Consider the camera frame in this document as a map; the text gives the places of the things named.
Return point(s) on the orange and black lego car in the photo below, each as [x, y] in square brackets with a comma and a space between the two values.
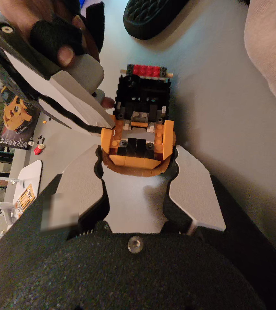
[138, 126]

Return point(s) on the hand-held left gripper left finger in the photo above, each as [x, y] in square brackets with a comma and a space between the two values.
[84, 174]

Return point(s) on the white book stand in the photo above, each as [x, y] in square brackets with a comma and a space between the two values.
[30, 174]

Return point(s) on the person's right hand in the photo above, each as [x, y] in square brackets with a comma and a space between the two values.
[24, 14]

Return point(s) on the lego set cardboard box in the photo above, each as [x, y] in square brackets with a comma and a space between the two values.
[14, 113]

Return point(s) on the black dimpled object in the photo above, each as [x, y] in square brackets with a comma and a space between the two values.
[150, 17]

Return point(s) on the orange sticker sheet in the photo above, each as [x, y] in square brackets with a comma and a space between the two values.
[25, 201]

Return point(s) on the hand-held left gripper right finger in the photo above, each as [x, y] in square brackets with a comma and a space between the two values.
[196, 193]

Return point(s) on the red lego minifigure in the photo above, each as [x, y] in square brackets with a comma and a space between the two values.
[38, 150]

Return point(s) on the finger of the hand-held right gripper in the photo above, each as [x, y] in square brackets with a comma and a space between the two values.
[89, 131]
[79, 101]

